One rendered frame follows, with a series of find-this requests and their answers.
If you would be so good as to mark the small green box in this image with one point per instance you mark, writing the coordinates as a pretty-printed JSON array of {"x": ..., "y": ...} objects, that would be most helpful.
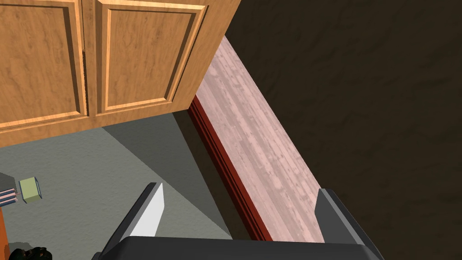
[{"x": 29, "y": 190}]

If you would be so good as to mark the light wooden cupboard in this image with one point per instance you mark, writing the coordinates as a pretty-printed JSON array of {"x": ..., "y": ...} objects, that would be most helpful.
[{"x": 216, "y": 21}]

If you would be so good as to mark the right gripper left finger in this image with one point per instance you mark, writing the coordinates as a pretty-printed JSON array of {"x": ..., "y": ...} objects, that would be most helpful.
[{"x": 149, "y": 213}]

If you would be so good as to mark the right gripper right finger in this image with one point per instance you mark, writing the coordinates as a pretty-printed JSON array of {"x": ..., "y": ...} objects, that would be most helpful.
[{"x": 334, "y": 220}]

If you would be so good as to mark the wide wooden cupboard door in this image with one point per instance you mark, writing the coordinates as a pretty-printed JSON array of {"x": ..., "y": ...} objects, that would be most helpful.
[{"x": 39, "y": 61}]

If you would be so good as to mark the narrow wooden cupboard door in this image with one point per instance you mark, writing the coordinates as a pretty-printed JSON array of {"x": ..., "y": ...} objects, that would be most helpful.
[{"x": 140, "y": 54}]

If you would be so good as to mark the grey block with pink stripes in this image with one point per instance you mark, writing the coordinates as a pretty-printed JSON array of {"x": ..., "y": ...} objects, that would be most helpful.
[{"x": 7, "y": 189}]

